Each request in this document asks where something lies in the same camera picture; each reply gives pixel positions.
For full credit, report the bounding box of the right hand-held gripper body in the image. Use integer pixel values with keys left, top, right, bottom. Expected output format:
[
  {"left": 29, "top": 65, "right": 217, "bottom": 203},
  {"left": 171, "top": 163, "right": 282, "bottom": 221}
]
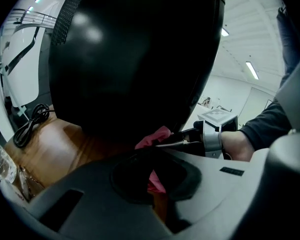
[{"left": 193, "top": 108, "right": 238, "bottom": 160}]

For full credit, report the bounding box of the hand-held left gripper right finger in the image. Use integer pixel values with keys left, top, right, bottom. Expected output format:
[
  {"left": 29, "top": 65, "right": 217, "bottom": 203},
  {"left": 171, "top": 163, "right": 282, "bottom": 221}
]
[{"left": 152, "top": 147, "right": 251, "bottom": 240}]

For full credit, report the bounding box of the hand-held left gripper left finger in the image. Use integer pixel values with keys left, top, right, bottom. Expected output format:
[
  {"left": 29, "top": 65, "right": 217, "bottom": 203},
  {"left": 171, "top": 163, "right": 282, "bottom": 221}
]
[{"left": 13, "top": 148, "right": 176, "bottom": 240}]

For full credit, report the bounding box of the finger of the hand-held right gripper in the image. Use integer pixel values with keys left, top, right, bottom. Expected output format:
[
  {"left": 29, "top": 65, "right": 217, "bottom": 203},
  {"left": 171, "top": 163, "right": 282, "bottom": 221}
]
[
  {"left": 173, "top": 128, "right": 203, "bottom": 141},
  {"left": 154, "top": 140, "right": 205, "bottom": 157}
]

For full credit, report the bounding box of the pink cleaning cloth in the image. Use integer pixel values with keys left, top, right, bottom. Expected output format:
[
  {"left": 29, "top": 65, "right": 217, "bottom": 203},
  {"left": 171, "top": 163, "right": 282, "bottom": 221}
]
[{"left": 134, "top": 125, "right": 172, "bottom": 194}]

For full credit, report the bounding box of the black box appliance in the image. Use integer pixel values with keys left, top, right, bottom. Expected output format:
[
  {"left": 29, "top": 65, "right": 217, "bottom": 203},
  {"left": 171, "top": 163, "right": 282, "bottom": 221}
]
[{"left": 48, "top": 0, "right": 226, "bottom": 145}]

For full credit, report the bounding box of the person's right forearm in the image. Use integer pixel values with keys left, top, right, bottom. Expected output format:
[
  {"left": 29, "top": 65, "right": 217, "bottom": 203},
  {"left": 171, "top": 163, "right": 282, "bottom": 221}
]
[{"left": 221, "top": 100, "right": 293, "bottom": 162}]

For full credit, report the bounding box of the low wooden table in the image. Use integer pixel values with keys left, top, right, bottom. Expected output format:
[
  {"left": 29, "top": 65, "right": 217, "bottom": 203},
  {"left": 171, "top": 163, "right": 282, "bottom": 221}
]
[{"left": 3, "top": 113, "right": 171, "bottom": 224}]

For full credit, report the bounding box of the clear plastic water bottle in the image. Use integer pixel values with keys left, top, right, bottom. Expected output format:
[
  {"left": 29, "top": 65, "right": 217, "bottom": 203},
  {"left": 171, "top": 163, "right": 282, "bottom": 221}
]
[{"left": 0, "top": 131, "right": 18, "bottom": 184}]

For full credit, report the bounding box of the person's black-clad torso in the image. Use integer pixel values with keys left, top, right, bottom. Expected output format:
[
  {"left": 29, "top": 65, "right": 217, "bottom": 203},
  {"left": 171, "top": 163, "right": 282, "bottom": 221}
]
[{"left": 276, "top": 5, "right": 300, "bottom": 87}]

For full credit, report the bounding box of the black balcony railing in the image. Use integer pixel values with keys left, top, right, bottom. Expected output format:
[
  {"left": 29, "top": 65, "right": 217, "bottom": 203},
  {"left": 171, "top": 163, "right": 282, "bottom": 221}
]
[{"left": 8, "top": 8, "right": 58, "bottom": 30}]

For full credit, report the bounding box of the coiled black power cord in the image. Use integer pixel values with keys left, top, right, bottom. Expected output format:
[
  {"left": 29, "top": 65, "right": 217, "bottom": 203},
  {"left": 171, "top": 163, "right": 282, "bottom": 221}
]
[{"left": 13, "top": 103, "right": 51, "bottom": 149}]

